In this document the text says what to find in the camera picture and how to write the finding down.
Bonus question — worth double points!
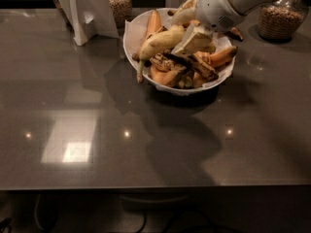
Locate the white paper bowl liner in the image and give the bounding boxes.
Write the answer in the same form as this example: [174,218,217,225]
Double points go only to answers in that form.
[123,8,237,96]

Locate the orange banana right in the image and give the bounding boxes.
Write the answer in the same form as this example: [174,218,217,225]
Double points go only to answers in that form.
[194,46,238,69]

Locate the spotted brown banana left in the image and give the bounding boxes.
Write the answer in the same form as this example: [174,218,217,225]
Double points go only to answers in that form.
[150,53,187,72]

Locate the dark overripe banana top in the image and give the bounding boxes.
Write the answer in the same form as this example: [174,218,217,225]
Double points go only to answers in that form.
[226,27,244,42]

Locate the orange banana left upright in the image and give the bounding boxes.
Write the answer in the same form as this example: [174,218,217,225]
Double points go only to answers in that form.
[131,9,162,62]

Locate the large yellow banana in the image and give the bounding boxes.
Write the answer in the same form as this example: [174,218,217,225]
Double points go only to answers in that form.
[136,25,185,83]

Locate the orange banana bottom left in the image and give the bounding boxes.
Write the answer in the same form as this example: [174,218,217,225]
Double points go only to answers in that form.
[150,65,181,87]

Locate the glass jar of grains left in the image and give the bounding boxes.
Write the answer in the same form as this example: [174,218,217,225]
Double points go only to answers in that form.
[109,0,132,28]

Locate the glass jar of grains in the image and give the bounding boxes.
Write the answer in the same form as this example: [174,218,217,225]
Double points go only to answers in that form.
[258,0,309,41]
[109,0,132,28]

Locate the spotted brown banana centre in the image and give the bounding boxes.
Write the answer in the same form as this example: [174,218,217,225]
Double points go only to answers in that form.
[164,50,219,82]

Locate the glass jar of grains right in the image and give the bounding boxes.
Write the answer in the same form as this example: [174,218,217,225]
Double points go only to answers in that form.
[258,0,309,41]

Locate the white bowl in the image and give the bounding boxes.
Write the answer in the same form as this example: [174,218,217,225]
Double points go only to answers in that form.
[123,11,235,96]

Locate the spotted brown banana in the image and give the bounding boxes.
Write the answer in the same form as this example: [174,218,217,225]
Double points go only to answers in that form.
[164,50,219,82]
[150,53,187,72]

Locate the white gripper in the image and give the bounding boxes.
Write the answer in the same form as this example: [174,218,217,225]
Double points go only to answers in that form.
[171,0,245,56]

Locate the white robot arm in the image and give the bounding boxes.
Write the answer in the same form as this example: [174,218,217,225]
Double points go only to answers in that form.
[171,0,278,56]

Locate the white card stand left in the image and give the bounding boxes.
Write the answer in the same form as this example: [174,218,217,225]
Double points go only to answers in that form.
[58,0,119,46]

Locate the black cables under table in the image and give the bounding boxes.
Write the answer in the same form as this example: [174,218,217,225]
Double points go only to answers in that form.
[0,191,247,233]

